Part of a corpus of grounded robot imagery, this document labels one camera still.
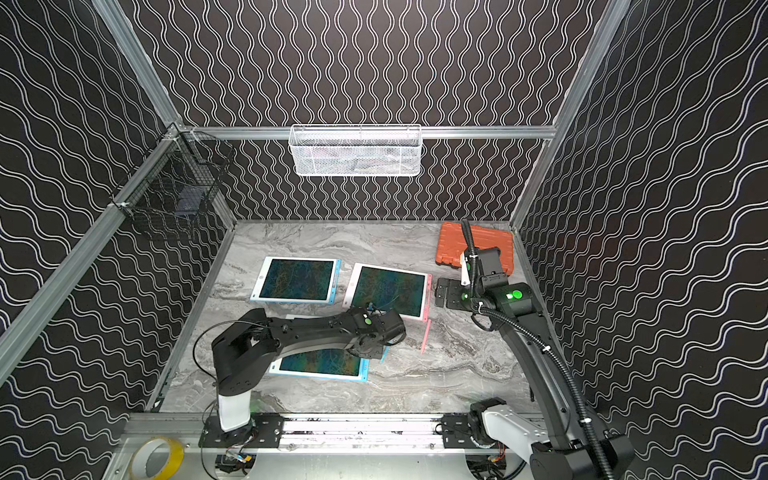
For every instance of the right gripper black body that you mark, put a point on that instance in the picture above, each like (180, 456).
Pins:
(450, 293)

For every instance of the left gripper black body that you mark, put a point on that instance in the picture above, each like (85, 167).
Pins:
(365, 346)

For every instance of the pink stylus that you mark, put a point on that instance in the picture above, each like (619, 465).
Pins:
(425, 336)

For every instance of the pink writing tablet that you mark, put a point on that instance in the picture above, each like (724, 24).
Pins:
(406, 292)

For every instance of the blue tablet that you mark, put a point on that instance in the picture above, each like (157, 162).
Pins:
(329, 364)
(297, 280)

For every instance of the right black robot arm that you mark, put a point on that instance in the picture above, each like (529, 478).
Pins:
(572, 442)

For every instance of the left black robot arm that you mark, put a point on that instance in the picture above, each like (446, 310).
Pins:
(243, 353)

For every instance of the orange plastic tool case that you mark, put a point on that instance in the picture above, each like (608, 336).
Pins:
(451, 244)

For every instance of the yellow tape roll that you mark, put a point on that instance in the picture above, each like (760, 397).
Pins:
(159, 458)

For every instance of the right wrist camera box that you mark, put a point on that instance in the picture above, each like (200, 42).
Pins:
(489, 268)

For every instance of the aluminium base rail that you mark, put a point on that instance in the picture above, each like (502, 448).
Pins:
(346, 433)

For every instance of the white wire basket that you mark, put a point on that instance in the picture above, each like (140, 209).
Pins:
(356, 150)

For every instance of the black wire basket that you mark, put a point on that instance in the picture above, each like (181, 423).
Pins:
(177, 193)

